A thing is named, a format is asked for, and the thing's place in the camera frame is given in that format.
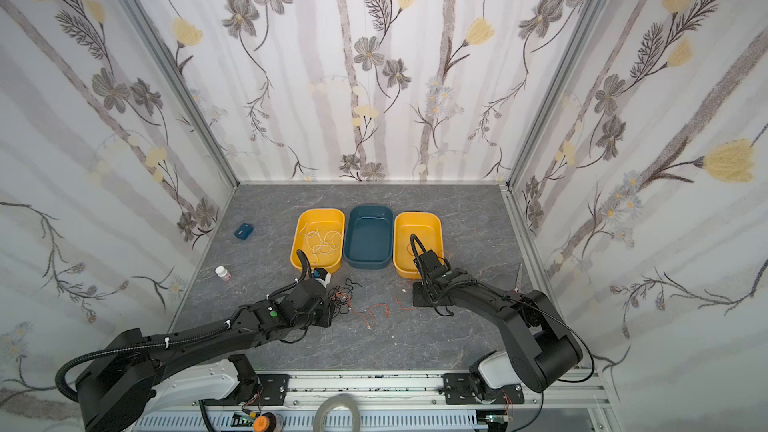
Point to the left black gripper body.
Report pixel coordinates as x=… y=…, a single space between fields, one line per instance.
x=327 y=310

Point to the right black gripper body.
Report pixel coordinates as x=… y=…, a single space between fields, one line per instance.
x=427 y=293

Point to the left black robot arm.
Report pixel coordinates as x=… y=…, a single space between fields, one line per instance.
x=113 y=386

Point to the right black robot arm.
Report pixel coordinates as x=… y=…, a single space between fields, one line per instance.
x=540 y=347

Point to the right yellow plastic bin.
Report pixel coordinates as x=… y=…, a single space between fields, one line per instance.
x=427 y=227

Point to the yellow plastic bin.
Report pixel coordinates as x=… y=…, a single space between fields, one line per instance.
x=319 y=235
x=427 y=227

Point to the left yellow plastic bin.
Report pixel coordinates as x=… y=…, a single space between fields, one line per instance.
x=319 y=235

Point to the teal plastic bin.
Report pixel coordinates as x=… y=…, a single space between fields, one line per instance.
x=369 y=237

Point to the small white bottle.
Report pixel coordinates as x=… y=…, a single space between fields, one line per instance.
x=223 y=273

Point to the small blue object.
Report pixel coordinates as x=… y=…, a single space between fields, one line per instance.
x=244 y=231

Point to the orange button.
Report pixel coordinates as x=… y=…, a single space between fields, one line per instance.
x=266 y=422

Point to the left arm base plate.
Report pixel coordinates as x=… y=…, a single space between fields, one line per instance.
x=261 y=390

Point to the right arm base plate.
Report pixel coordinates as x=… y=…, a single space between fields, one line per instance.
x=470 y=389

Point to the aluminium frame rail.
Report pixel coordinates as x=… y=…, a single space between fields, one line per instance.
x=399 y=401

